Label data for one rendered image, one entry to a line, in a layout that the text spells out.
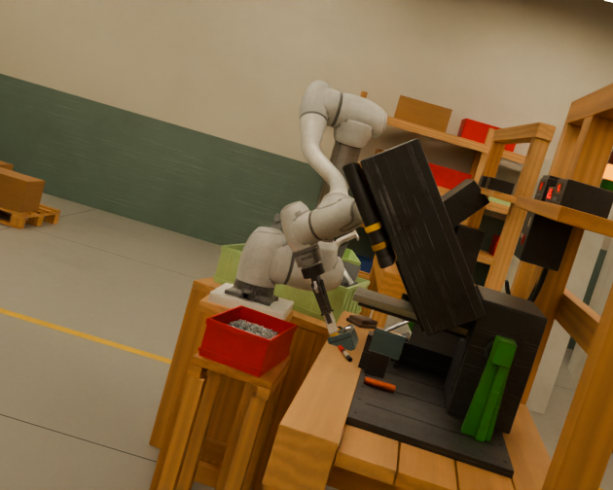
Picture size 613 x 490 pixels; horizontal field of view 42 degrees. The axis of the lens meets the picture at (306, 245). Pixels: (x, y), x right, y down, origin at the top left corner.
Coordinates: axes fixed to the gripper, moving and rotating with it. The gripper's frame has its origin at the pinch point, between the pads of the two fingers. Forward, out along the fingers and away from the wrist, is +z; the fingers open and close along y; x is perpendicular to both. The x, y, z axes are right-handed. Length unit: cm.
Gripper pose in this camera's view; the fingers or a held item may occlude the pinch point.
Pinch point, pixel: (330, 323)
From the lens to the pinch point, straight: 267.5
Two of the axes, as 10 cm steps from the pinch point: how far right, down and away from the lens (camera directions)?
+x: 9.4, -3.1, -1.6
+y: -1.4, 0.9, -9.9
